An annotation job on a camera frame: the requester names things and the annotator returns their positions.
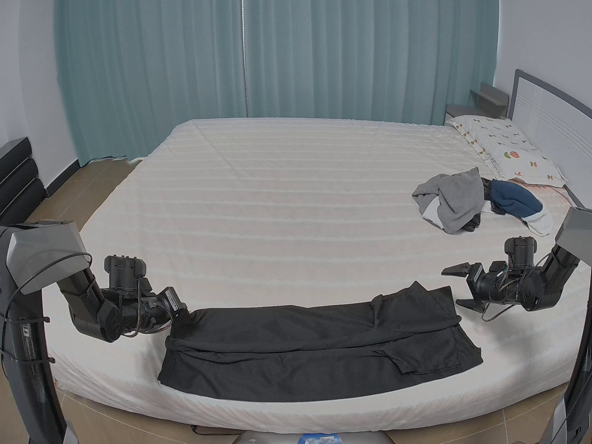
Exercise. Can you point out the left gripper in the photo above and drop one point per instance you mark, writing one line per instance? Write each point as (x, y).
(169, 305)

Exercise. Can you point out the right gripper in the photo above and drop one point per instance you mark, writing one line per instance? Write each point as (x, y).
(492, 289)

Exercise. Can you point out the black T-shirt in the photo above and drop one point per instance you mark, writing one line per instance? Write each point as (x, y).
(300, 345)

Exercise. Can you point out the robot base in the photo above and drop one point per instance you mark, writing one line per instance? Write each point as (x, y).
(300, 438)

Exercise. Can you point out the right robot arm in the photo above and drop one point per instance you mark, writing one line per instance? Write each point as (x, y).
(541, 289)

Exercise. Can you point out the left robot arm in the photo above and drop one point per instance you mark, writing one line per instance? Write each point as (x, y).
(92, 308)

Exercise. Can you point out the pile of clothes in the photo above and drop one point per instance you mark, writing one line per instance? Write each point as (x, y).
(458, 201)

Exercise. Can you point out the bed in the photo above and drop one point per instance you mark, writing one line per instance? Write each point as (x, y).
(300, 201)

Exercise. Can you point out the white printed pillow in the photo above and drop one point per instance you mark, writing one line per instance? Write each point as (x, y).
(508, 150)

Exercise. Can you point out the grey bedside table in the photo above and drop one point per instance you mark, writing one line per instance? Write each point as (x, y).
(488, 97)

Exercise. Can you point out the black chest of drawers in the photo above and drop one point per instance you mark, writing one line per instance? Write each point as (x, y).
(18, 178)

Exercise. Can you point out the blue-green curtain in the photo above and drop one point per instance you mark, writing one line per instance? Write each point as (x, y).
(370, 44)
(152, 63)

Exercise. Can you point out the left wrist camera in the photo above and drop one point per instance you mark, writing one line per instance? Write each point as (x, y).
(146, 286)

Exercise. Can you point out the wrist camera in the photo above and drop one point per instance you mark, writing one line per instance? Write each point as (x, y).
(146, 286)
(498, 268)

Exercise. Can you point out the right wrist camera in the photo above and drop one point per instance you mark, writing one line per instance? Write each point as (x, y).
(498, 268)

